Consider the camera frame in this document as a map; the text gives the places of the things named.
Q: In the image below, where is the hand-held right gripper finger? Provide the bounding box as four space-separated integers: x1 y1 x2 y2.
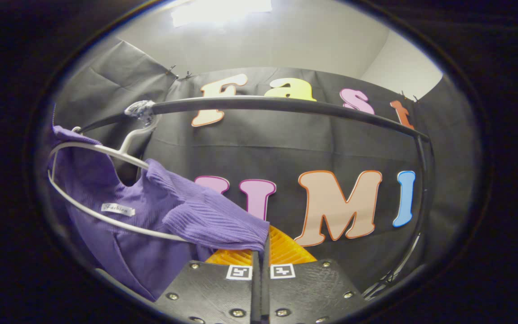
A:
155 249 262 324
261 225 370 324

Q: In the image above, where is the purple shirt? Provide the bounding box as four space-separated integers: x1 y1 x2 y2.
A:
48 125 271 302

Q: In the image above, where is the white plastic hanger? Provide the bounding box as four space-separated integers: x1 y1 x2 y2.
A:
47 101 188 243

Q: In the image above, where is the black clothes rack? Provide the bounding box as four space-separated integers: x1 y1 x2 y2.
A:
77 95 435 297

